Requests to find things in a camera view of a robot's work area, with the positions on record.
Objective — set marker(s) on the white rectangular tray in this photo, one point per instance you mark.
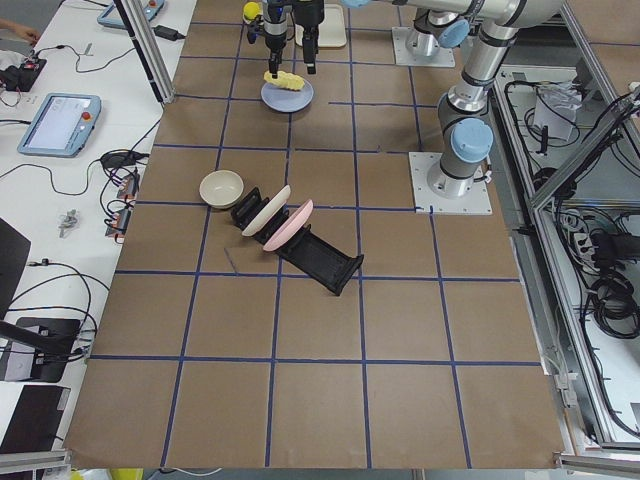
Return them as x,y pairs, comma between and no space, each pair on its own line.
332,31

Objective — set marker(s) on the beige plate in rack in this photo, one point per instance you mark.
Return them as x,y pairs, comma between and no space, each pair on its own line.
267,212

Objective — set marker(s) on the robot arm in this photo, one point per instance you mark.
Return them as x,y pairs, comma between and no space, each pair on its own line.
467,138
269,7

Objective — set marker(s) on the black laptop power brick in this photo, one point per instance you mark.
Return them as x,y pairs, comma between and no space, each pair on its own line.
168,33

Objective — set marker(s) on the pink plate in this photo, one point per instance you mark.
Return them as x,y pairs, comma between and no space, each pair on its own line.
290,227

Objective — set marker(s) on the beige bowl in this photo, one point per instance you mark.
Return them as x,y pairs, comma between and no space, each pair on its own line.
221,189

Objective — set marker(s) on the aluminium frame post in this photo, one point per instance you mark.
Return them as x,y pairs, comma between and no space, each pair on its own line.
147,49

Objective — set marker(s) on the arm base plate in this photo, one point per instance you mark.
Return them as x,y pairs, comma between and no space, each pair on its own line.
433,193
413,48

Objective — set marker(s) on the light blue plate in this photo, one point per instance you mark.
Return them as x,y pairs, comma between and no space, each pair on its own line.
287,101

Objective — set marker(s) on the yellow lemon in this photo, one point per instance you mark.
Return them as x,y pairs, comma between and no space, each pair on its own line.
251,11

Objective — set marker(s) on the person's forearm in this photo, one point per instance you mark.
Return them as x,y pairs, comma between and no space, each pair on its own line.
23,32

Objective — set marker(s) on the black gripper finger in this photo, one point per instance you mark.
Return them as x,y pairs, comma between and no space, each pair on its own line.
274,63
310,48

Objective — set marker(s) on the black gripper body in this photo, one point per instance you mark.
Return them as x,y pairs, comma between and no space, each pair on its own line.
308,15
274,29

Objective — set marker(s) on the black plate rack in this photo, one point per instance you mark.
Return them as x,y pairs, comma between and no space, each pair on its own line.
306,251

